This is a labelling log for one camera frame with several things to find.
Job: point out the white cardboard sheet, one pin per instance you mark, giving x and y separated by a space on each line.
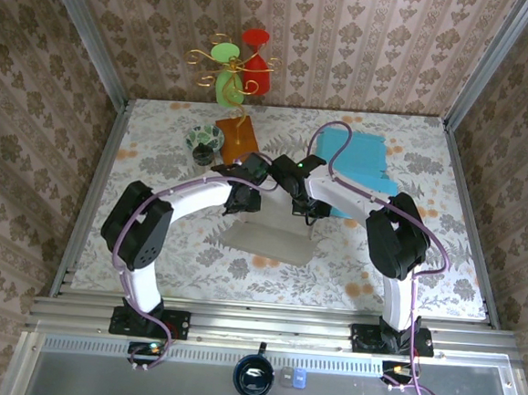
269 243

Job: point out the blue paper box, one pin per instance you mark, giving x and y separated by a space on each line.
358 159

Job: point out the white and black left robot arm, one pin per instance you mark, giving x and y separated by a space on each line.
195 196

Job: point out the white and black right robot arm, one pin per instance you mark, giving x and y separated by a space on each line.
346 195

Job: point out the floral tablecloth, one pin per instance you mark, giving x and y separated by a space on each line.
285 281

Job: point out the green plastic goblet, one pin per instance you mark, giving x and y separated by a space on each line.
224 89

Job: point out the red plastic goblet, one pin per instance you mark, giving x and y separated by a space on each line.
256 69

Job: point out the dark blue mug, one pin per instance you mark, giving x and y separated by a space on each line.
253 375

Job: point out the clear memory card case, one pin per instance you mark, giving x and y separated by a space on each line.
285 377

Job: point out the blue memory card case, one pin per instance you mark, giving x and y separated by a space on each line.
299 379

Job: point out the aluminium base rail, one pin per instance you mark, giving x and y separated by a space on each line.
272 328

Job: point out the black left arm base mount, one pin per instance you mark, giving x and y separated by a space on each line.
176 323

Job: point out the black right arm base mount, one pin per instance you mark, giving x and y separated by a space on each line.
365 338

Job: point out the aluminium frame post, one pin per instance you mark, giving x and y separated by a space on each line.
489 64
86 32

